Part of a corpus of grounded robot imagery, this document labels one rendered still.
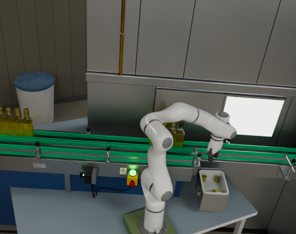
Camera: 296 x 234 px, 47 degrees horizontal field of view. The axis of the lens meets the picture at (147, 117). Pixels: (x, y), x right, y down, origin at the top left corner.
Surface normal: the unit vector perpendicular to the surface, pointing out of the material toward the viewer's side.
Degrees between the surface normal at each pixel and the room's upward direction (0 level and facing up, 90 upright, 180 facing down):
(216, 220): 0
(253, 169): 90
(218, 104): 90
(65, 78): 90
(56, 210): 0
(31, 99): 94
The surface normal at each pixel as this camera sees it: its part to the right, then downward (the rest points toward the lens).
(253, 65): 0.00, 0.55
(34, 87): 0.09, -0.83
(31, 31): 0.41, 0.53
